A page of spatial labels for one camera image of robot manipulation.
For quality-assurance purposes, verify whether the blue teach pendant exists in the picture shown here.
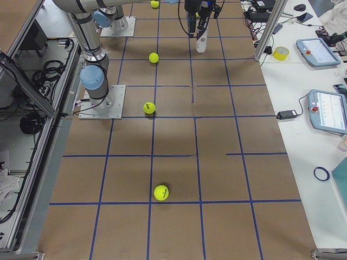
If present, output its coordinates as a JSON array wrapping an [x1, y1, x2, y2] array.
[[307, 89, 346, 135], [296, 38, 340, 67]]

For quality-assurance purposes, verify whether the white crumpled cloth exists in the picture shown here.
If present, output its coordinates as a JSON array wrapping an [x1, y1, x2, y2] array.
[[0, 150, 21, 206]]

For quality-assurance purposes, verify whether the far blue teach pendant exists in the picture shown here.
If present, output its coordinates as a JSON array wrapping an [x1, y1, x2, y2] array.
[[296, 38, 340, 67]]

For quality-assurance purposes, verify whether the black power adapter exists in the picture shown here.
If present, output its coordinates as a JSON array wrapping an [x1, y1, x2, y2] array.
[[276, 110, 298, 120]]

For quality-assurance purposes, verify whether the blue tape ring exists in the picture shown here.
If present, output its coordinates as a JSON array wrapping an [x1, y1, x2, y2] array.
[[313, 166, 330, 182]]

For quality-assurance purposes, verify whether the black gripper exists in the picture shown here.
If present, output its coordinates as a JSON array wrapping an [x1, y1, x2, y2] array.
[[184, 0, 209, 37]]

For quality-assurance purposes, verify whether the tennis ball middle of row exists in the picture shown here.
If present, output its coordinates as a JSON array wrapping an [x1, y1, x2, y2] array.
[[143, 102, 156, 115]]

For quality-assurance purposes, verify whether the aluminium frame post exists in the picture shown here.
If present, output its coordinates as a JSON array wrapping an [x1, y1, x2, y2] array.
[[254, 0, 287, 61]]

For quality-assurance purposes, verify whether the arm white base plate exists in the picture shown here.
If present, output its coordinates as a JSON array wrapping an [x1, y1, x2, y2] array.
[[78, 84, 126, 120], [101, 16, 136, 38]]

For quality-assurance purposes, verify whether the tennis ball near base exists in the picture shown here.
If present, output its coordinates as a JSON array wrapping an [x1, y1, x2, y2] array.
[[150, 0, 159, 9]]

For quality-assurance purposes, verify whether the yellow tape roll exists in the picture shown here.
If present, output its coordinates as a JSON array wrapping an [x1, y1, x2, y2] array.
[[273, 46, 290, 61]]

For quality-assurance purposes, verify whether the near blue teach pendant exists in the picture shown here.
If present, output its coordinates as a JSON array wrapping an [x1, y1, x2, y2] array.
[[307, 89, 346, 135]]

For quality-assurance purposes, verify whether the clear tennis ball can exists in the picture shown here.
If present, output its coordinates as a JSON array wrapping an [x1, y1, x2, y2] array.
[[196, 27, 208, 53]]

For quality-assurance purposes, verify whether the tennis ball far end row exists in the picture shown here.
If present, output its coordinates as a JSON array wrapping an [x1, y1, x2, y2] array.
[[149, 53, 159, 64]]

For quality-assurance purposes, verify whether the tennis ball near table centre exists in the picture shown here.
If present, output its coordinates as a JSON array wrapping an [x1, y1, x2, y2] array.
[[153, 184, 169, 202]]

